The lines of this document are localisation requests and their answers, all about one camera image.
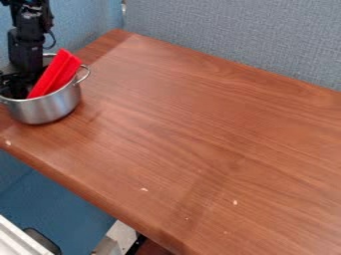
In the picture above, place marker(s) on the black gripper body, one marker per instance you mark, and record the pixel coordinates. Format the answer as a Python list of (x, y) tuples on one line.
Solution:
[(19, 75)]

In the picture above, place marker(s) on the red star-shaped bar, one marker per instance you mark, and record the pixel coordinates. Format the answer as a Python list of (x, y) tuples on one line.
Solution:
[(59, 73)]

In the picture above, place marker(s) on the stainless steel pot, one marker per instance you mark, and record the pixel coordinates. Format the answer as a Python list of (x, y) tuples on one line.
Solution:
[(48, 108)]

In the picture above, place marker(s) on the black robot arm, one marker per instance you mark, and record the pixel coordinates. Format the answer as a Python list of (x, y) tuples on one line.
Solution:
[(32, 14)]

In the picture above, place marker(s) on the white radiator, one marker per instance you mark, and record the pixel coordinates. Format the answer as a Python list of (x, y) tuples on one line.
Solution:
[(14, 242)]

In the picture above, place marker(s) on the white table leg bracket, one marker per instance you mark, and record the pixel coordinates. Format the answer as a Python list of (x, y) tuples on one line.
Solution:
[(117, 241)]

